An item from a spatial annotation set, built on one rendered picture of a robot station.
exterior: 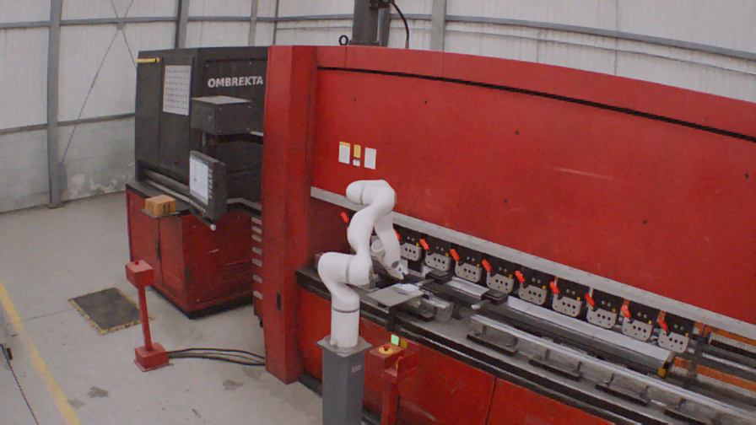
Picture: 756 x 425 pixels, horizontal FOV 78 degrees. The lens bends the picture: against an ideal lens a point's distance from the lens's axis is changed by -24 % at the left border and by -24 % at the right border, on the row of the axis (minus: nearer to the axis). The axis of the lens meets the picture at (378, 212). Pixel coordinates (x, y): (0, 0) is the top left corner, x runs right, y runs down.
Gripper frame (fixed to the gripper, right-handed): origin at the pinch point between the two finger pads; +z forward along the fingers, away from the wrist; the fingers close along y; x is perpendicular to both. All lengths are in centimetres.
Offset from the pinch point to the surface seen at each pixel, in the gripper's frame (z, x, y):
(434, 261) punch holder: -7.6, -13.1, -16.8
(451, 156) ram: -50, -50, -21
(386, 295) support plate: -1.8, 12.5, 1.2
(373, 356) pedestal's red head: 2.1, 45.1, -13.6
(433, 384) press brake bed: 36, 37, -34
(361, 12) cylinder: -103, -103, 57
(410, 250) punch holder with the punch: -7.5, -14.4, 1.3
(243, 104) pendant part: -91, -27, 100
